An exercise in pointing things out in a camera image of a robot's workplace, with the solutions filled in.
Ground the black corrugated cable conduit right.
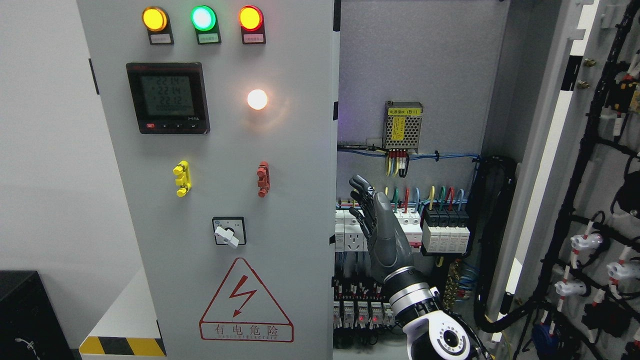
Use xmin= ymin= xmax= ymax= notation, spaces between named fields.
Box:
xmin=470 ymin=156 xmax=551 ymax=334

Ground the yellow indicator lamp left door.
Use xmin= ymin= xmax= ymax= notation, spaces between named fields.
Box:
xmin=141 ymin=6 xmax=174 ymax=45

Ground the black box lower left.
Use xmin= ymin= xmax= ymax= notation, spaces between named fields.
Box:
xmin=0 ymin=270 xmax=74 ymax=360

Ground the lower relay terminal row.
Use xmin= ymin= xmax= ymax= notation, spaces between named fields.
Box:
xmin=331 ymin=276 xmax=402 ymax=349

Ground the white socket breaker row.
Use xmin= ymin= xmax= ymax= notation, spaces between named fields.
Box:
xmin=334 ymin=209 xmax=423 ymax=253

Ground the red electric hazard warning sticker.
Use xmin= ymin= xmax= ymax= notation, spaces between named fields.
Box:
xmin=199 ymin=257 xmax=295 ymax=343

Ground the yellow terminal post block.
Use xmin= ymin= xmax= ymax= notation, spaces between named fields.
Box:
xmin=173 ymin=160 xmax=192 ymax=198

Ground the white rotary selector switch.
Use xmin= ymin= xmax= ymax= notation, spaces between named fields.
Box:
xmin=211 ymin=216 xmax=247 ymax=249

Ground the black surge protector module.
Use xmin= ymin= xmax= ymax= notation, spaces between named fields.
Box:
xmin=420 ymin=206 xmax=471 ymax=258

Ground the grey cabinet door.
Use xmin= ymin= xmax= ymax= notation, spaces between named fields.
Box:
xmin=77 ymin=0 xmax=339 ymax=360
xmin=471 ymin=0 xmax=639 ymax=360

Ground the red terminal post block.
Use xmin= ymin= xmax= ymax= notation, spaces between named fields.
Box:
xmin=256 ymin=161 xmax=271 ymax=198

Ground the black digital power meter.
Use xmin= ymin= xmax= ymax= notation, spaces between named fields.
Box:
xmin=126 ymin=62 xmax=210 ymax=135

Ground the red indicator lamp left door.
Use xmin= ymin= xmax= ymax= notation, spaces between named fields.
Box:
xmin=238 ymin=5 xmax=266 ymax=44

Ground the green indicator lamp left door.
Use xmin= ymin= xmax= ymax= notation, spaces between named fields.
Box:
xmin=190 ymin=5 xmax=222 ymax=44

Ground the white glowing indicator lamp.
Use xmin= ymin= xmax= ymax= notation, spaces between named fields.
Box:
xmin=246 ymin=89 xmax=269 ymax=111

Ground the perforated metal power supply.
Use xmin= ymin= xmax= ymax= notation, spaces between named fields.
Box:
xmin=382 ymin=100 xmax=425 ymax=150

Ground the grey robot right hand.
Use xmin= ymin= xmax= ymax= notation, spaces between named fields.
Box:
xmin=349 ymin=174 xmax=414 ymax=283

